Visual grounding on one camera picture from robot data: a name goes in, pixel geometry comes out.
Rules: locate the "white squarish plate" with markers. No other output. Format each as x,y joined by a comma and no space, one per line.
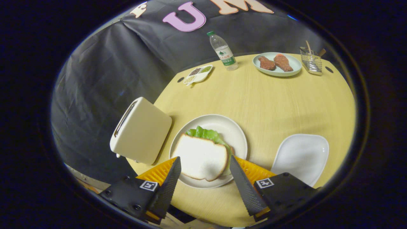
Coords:
302,157

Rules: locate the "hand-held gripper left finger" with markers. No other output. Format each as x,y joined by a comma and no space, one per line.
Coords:
168,194

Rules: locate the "round beige plate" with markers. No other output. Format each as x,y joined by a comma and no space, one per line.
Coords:
232,130

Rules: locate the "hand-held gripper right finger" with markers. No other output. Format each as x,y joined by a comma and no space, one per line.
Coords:
243,190

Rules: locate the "black backdrop cloth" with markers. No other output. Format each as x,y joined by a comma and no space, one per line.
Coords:
95,79

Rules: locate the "plain white bread slice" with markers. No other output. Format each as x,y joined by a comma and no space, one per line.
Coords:
200,157

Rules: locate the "pale blue oval plate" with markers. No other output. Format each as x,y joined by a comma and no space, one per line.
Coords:
279,72

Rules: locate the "dark brown meat piece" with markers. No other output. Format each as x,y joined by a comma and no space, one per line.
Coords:
266,63

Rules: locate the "green lettuce leaf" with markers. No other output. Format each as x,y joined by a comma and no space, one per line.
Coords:
206,133

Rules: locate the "brown meat piece, red edge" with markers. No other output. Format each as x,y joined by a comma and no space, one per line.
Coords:
283,63

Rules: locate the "white divided seasoning dish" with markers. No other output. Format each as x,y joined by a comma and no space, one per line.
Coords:
198,75

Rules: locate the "cream white toaster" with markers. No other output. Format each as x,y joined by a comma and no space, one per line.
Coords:
143,133

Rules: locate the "clear water bottle, green cap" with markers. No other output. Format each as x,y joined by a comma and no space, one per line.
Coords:
225,54

